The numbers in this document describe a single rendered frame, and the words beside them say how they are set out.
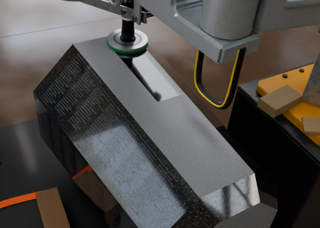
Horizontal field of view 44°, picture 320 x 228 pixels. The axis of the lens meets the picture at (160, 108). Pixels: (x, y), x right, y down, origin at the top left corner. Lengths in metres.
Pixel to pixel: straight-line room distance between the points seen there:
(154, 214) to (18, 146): 1.44
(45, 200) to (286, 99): 1.35
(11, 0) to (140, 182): 3.29
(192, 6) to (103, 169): 0.75
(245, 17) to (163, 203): 0.71
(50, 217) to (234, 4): 1.44
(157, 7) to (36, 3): 2.93
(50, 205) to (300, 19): 1.54
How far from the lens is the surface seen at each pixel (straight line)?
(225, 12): 1.34
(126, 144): 1.63
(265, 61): 3.74
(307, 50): 4.10
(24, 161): 2.63
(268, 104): 1.85
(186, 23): 1.49
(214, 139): 1.61
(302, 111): 1.96
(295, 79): 2.16
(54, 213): 2.21
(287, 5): 1.45
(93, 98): 1.85
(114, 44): 2.06
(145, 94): 1.77
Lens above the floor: 1.94
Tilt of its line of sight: 40 degrees down
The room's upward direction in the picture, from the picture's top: 6 degrees clockwise
